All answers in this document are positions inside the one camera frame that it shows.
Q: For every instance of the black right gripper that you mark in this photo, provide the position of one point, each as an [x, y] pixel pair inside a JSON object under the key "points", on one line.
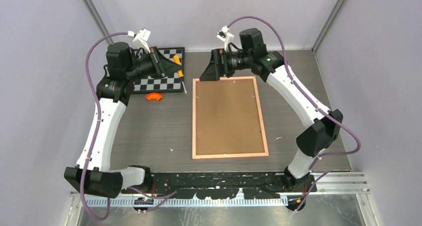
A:
{"points": [[217, 66]]}

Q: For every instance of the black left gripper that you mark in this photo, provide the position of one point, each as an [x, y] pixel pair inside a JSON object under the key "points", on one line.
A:
{"points": [[162, 66]]}

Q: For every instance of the pink photo frame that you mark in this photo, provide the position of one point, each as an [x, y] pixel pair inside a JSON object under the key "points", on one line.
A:
{"points": [[195, 119]]}

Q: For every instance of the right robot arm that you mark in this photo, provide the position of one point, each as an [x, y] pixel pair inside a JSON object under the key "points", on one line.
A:
{"points": [[321, 123]]}

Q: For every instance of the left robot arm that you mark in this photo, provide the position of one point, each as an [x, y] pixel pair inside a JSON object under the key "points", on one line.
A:
{"points": [[92, 174]]}

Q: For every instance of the black white checkerboard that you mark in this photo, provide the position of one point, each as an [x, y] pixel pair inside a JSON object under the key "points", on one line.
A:
{"points": [[172, 83]]}

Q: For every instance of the orange curved plastic piece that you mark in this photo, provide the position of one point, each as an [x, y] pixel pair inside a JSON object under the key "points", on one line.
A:
{"points": [[154, 97]]}

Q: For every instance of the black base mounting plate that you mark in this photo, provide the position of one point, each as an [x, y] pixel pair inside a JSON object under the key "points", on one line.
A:
{"points": [[224, 185]]}

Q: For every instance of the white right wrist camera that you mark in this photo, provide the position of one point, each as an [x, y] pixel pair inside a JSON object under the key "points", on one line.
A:
{"points": [[225, 36]]}

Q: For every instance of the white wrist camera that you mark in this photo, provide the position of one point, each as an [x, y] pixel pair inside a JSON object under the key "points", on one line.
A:
{"points": [[140, 38], [225, 36]]}

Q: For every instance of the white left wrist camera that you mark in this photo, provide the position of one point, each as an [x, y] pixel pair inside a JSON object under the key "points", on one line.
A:
{"points": [[140, 38]]}

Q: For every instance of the aluminium front rail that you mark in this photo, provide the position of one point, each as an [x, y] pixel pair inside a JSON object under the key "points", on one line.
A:
{"points": [[335, 182]]}

